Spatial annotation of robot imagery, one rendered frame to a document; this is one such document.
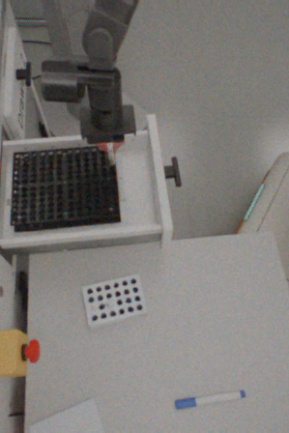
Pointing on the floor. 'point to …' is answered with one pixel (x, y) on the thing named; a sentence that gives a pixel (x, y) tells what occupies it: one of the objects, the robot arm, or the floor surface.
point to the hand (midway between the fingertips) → (110, 149)
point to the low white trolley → (170, 338)
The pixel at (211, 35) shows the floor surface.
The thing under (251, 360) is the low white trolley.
